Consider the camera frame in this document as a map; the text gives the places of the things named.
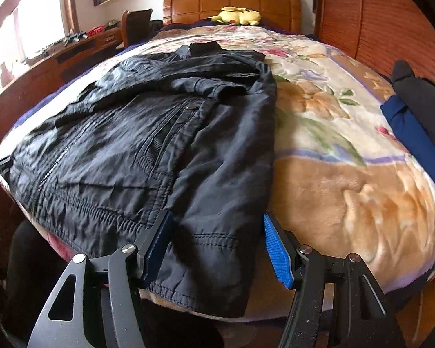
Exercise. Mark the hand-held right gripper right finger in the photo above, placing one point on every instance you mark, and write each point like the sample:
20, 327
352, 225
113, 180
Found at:
277, 250

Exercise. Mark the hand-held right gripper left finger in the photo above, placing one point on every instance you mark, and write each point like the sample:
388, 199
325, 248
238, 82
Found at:
156, 250

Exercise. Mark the black jacket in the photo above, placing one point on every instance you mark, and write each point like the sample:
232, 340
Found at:
130, 145

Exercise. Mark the floral blanket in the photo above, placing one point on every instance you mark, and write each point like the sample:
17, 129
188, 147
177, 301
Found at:
330, 174

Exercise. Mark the wooden desk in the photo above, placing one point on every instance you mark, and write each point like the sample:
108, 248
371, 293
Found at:
40, 76

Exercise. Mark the wood framed window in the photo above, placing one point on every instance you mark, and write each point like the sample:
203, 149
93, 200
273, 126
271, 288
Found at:
32, 21

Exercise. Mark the red basket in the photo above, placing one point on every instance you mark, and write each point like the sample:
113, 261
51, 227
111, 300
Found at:
96, 32

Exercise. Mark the blue garment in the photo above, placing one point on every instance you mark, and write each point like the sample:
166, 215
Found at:
409, 134

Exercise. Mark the metal bowl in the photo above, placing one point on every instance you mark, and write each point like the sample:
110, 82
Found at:
112, 24

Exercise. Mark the wooden chair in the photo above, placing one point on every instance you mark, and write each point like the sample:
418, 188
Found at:
137, 25

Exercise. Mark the black garment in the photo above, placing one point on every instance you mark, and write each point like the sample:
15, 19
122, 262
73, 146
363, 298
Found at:
417, 94

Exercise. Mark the yellow plush toy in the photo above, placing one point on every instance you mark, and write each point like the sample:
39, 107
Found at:
239, 16

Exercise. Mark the wooden bed headboard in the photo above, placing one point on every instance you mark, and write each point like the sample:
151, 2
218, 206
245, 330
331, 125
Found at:
188, 7

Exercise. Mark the wooden slatted wardrobe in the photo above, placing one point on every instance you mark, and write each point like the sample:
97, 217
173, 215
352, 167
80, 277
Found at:
366, 18

